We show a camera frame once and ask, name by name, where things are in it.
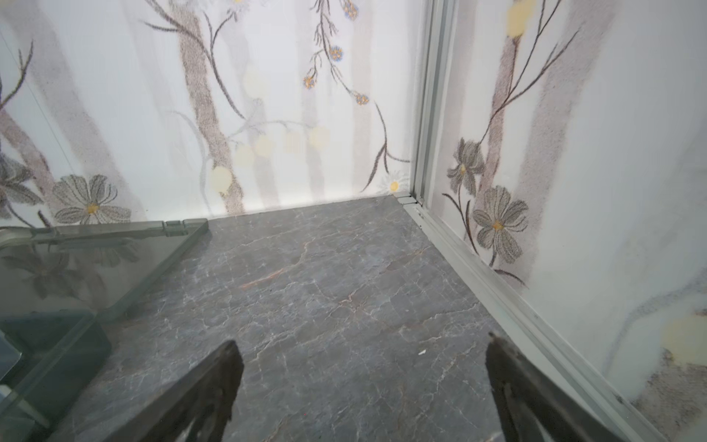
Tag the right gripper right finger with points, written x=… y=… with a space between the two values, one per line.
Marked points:
x=530 y=406

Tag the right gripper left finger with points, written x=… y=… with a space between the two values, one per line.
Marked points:
x=199 y=405

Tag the green compartment organizer box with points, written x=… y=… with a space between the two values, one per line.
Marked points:
x=59 y=288

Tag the aluminium corner frame post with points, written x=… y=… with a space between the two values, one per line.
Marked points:
x=439 y=24

